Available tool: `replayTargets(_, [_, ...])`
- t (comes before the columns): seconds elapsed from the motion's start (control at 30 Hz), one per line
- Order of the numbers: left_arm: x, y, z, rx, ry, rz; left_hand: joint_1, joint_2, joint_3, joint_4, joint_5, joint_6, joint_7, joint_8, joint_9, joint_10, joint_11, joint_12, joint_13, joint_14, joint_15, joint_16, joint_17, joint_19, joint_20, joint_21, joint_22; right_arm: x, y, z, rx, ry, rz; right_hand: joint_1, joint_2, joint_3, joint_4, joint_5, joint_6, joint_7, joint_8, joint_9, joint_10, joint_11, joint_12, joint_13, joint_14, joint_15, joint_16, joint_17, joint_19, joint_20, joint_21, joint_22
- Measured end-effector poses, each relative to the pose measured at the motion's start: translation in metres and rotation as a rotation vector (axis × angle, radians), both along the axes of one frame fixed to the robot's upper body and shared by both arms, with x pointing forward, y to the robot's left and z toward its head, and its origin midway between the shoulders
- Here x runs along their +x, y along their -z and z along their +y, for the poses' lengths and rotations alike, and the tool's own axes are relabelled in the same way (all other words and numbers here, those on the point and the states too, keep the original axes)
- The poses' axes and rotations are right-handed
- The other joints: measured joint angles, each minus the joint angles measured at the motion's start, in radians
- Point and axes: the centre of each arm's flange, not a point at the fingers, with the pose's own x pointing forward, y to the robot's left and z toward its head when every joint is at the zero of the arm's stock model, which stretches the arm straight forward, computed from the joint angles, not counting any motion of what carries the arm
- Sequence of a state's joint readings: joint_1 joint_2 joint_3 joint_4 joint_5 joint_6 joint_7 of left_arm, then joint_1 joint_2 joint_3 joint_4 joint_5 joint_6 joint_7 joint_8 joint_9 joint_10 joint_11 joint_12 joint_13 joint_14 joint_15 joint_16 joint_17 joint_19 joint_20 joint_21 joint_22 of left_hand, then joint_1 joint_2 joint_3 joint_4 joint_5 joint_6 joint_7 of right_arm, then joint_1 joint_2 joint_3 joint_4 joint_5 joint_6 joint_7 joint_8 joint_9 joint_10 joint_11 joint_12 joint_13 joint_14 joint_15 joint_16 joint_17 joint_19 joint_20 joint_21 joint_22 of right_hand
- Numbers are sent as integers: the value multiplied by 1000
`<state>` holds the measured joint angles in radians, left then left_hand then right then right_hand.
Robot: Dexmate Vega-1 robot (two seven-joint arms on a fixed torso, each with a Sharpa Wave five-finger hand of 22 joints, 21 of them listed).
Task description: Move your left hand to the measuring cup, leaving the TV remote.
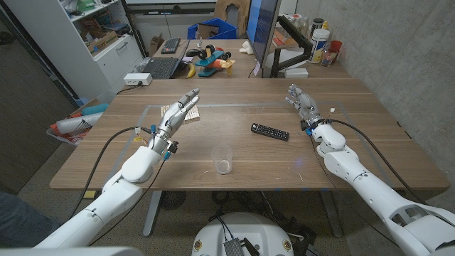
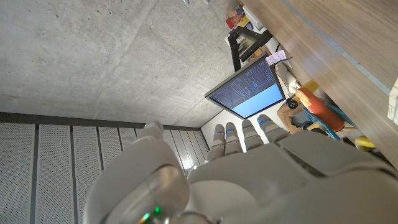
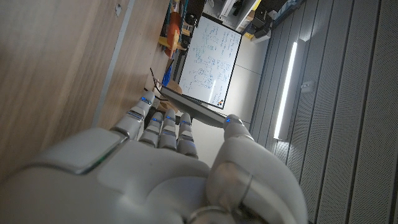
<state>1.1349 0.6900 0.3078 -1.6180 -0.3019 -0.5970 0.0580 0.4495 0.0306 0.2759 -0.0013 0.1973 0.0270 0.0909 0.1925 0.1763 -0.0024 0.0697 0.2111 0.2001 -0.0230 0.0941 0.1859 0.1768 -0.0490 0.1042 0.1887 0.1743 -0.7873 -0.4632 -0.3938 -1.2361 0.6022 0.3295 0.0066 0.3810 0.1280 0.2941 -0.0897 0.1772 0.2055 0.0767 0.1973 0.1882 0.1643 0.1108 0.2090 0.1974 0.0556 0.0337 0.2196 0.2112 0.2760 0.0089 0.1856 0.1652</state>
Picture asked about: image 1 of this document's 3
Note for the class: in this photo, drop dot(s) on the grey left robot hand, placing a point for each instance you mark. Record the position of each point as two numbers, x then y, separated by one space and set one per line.
174 117

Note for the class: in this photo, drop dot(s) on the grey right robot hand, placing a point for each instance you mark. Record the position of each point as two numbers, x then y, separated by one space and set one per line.
307 106

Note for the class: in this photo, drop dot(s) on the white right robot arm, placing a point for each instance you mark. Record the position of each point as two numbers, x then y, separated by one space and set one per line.
373 192

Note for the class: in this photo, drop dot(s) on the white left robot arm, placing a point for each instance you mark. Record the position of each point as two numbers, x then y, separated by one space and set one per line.
117 199

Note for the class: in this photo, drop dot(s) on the black TV remote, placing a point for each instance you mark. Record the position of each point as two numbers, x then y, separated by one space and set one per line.
270 132

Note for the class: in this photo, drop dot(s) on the red cup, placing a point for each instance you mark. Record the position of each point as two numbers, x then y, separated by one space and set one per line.
336 46

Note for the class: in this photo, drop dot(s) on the clear plastic measuring cup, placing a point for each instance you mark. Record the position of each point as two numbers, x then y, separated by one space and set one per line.
222 165

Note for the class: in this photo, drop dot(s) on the small white box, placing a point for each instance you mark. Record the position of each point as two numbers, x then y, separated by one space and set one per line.
296 73

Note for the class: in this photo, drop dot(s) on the yellow banana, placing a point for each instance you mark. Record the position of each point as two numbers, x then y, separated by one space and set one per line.
191 72

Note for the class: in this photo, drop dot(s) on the black laptop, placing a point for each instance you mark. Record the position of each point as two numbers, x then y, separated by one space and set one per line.
161 67

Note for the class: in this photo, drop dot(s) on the clear glass jar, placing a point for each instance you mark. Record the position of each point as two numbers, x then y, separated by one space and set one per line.
327 58

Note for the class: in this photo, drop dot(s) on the white power strip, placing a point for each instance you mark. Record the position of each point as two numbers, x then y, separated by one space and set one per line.
136 79

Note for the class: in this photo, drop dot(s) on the white labelled canister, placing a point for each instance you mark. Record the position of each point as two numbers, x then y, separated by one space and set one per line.
318 46

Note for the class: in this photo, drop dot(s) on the black computer mouse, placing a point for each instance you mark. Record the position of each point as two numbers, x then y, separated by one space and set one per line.
192 52

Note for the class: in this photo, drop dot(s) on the colourful toy airplane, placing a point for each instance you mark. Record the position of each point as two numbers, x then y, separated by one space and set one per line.
213 62

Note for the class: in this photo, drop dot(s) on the black keyboard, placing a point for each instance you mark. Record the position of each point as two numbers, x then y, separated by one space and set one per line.
170 45

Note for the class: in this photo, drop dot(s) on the small open cardboard box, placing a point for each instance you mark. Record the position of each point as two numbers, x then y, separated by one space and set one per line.
155 44

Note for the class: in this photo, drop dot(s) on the teal foam roll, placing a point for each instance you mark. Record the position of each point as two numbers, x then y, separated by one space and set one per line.
94 109

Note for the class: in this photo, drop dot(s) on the dark lidded bottle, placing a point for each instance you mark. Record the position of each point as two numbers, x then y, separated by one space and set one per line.
317 25

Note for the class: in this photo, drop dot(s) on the black round fan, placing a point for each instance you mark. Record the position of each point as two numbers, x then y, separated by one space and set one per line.
172 200

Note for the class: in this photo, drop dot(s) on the white figurine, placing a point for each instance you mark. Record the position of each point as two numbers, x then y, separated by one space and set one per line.
246 48

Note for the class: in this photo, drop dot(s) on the black computer monitor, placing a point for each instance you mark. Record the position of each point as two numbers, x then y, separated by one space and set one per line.
261 28

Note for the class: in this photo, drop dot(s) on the blue plastic bin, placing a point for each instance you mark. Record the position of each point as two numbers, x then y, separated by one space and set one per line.
227 32

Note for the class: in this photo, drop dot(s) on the grey table leg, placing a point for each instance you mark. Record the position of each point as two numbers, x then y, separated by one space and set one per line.
332 217
151 217

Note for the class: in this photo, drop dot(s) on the cardboard box with label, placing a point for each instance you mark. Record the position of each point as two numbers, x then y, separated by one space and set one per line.
103 42

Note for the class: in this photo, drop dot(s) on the brown wooden panel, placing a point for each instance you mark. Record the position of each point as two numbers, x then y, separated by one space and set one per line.
222 9

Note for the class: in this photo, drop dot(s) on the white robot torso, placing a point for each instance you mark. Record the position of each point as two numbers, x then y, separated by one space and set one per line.
245 227

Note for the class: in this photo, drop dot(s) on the white shelf cabinet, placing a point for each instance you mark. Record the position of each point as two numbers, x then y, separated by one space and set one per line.
60 46

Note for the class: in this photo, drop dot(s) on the grey heatsink box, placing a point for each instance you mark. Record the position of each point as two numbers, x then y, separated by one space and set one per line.
232 249

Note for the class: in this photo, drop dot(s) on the person's leg in jeans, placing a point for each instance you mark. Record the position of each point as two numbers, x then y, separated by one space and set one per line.
21 220

